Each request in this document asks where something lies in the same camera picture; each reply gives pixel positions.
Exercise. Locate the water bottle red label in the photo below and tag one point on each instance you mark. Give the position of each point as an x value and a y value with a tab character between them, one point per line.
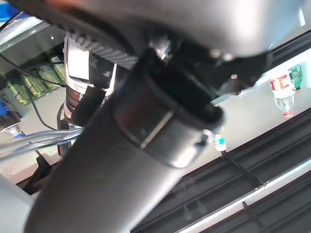
283	92

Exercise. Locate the small water bottle green label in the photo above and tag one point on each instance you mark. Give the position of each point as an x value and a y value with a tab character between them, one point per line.
219	143

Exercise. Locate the black shelf board clear strip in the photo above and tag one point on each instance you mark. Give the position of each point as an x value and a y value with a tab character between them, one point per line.
29	46

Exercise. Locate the silver robot left leg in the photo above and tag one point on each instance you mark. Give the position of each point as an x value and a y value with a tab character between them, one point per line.
12	208

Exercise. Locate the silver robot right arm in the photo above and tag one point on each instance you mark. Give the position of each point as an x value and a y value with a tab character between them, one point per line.
76	63

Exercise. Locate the green plastic bottle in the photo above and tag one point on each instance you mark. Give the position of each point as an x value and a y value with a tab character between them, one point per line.
296	77

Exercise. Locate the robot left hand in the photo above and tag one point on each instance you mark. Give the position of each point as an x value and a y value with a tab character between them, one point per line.
121	170

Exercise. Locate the small Pepsi bottle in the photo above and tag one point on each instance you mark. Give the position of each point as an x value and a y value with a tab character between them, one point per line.
7	121

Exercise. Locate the dark ribbed shelf board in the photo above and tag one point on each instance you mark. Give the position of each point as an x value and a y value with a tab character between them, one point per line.
243	189

